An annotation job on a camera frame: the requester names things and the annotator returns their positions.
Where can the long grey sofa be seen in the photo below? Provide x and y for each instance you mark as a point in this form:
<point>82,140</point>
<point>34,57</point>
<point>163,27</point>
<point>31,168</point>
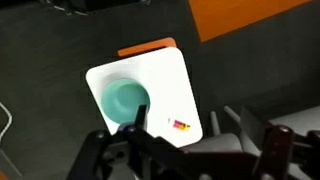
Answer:
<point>216,143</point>

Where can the colourful paper glue stick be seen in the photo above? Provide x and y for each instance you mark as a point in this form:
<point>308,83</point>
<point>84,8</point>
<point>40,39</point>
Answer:
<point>181,125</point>

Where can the white side table orange frame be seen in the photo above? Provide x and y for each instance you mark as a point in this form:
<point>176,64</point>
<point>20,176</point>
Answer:
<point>166,76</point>

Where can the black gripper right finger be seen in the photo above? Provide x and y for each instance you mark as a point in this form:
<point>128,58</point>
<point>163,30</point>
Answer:
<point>283,153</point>

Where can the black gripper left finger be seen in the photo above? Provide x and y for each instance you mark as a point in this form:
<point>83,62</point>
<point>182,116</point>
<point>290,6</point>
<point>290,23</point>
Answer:
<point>113,153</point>

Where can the teal bowl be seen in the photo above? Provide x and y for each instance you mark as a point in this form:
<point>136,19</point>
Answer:
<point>123,100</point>

